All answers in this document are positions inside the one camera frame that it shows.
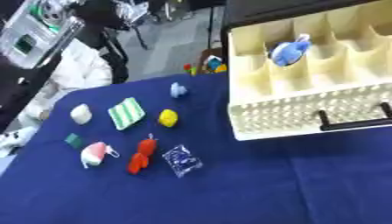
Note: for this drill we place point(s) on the yellow toy ball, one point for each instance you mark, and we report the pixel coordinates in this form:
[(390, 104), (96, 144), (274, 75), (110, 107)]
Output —
[(168, 117)]

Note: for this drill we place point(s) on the pale compartment drawer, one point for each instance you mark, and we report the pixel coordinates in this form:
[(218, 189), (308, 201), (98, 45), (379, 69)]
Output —
[(286, 87)]

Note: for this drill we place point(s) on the colourful toy pile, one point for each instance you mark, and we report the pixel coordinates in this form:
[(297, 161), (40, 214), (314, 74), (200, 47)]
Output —
[(209, 65)]

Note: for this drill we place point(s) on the blue bead clear packet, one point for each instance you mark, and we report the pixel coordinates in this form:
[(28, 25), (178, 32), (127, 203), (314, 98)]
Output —
[(181, 160)]

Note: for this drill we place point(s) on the blue soft toy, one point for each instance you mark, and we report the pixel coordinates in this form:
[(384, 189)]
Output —
[(288, 50)]

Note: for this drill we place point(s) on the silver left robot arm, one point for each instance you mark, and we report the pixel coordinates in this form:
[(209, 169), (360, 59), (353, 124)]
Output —
[(31, 35)]

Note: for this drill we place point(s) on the green white striped cloth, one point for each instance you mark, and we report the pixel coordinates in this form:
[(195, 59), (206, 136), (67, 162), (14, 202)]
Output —
[(126, 113)]

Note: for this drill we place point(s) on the black chair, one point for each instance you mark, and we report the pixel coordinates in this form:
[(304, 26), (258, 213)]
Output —
[(109, 43)]

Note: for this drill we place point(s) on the white cloth bundle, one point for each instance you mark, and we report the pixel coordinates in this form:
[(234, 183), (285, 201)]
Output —
[(76, 70)]

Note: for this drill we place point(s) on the small green block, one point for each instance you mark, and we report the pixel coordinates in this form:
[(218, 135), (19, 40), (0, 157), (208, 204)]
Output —
[(74, 140)]

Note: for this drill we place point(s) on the pink white soft toy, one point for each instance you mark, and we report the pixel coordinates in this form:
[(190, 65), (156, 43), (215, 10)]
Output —
[(94, 153)]

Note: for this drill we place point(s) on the white round toy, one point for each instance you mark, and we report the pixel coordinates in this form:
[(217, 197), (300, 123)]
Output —
[(81, 114)]

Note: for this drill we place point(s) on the light blue small toy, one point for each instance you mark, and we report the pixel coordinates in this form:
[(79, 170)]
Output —
[(178, 90)]

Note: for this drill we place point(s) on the orange red toy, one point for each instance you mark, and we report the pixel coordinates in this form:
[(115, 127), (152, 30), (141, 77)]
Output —
[(142, 156)]

